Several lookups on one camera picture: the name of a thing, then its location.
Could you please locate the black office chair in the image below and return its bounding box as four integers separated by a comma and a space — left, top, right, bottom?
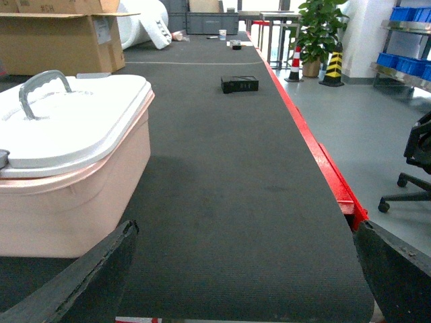
378, 112, 430, 213

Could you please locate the white box lid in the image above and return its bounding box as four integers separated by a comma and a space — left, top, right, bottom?
1, 75, 154, 179

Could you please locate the steel shelf with blue bins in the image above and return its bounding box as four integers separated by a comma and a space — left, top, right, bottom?
370, 1, 430, 93

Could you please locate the dark grey table mat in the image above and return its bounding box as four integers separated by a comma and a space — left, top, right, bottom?
1, 35, 374, 322

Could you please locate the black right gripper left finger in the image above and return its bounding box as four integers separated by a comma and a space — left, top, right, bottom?
1, 221, 139, 322

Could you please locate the red white cone far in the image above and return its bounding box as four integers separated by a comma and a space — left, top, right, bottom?
285, 45, 303, 83

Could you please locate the white foam roll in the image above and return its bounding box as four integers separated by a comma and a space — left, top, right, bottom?
117, 0, 172, 50

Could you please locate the small black device box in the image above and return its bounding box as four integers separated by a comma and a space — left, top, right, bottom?
221, 75, 259, 94

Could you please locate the white paper cup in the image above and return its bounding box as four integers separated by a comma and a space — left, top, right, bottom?
218, 29, 227, 41

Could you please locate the yellow black traffic cone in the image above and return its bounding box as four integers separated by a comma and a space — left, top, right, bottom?
319, 42, 344, 87

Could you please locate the grey plastic crate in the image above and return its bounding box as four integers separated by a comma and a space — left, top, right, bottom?
167, 0, 240, 36

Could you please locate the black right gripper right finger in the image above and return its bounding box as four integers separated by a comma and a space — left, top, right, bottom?
354, 221, 430, 322

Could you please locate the pink plastic storage box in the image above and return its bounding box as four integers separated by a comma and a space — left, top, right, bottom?
1, 92, 155, 258

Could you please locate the red metal table frame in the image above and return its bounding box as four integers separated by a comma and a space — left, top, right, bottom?
256, 49, 368, 231

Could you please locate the potted green plant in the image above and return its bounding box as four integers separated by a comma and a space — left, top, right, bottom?
297, 0, 349, 77

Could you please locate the cardboard box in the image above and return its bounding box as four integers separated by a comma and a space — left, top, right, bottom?
1, 1, 135, 76

